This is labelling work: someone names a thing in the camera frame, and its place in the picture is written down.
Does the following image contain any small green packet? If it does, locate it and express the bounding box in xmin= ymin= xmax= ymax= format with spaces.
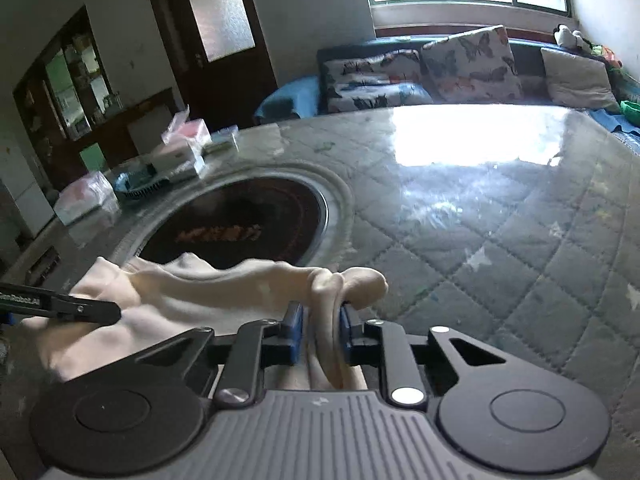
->
xmin=202 ymin=127 xmax=240 ymax=154

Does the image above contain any grey quilted star table cover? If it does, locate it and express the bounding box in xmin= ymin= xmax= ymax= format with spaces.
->
xmin=0 ymin=102 xmax=640 ymax=480

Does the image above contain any upright butterfly print pillow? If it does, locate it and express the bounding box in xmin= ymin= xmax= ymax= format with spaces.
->
xmin=420 ymin=25 xmax=523 ymax=103

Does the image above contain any cream garment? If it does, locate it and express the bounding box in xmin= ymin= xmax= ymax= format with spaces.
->
xmin=20 ymin=255 xmax=390 ymax=391

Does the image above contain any blue knitted blanket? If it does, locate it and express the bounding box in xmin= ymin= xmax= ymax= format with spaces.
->
xmin=590 ymin=107 xmax=640 ymax=150

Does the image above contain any round black induction cooker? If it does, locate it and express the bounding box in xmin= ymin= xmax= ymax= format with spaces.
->
xmin=112 ymin=162 xmax=353 ymax=271

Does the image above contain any dark wooden door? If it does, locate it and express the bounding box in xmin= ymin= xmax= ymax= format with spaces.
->
xmin=142 ymin=0 xmax=278 ymax=131

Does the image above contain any flat butterfly print pillow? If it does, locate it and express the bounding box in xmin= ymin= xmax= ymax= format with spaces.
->
xmin=332 ymin=80 xmax=433 ymax=113

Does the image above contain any colourful toy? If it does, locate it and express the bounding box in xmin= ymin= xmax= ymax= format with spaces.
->
xmin=592 ymin=45 xmax=623 ymax=68

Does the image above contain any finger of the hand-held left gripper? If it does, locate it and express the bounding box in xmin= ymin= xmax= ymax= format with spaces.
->
xmin=50 ymin=296 xmax=122 ymax=323

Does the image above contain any dark wooden cabinet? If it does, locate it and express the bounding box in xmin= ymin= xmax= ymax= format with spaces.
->
xmin=12 ymin=5 xmax=186 ymax=191

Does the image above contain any grey pillow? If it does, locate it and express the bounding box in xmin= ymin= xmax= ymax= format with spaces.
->
xmin=541 ymin=47 xmax=621 ymax=113

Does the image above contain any large pink white tissue pack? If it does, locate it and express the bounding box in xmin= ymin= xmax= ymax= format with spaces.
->
xmin=52 ymin=171 xmax=120 ymax=226

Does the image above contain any wide butterfly print pillow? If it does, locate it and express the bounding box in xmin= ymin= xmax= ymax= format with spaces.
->
xmin=320 ymin=50 xmax=423 ymax=88

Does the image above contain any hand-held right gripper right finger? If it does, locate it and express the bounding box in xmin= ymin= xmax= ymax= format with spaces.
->
xmin=339 ymin=309 xmax=506 ymax=406

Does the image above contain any white box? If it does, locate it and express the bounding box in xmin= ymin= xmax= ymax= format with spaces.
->
xmin=150 ymin=140 xmax=207 ymax=181

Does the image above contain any white appliance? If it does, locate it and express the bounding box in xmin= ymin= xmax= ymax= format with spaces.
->
xmin=0 ymin=145 xmax=56 ymax=238

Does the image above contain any panda plush toy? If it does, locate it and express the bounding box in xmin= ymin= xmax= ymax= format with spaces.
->
xmin=552 ymin=24 xmax=593 ymax=52

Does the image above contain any blue sofa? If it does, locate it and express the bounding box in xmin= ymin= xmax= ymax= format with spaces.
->
xmin=255 ymin=35 xmax=640 ymax=146

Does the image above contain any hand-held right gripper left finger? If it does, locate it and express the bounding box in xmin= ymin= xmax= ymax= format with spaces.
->
xmin=135 ymin=302 xmax=305 ymax=408

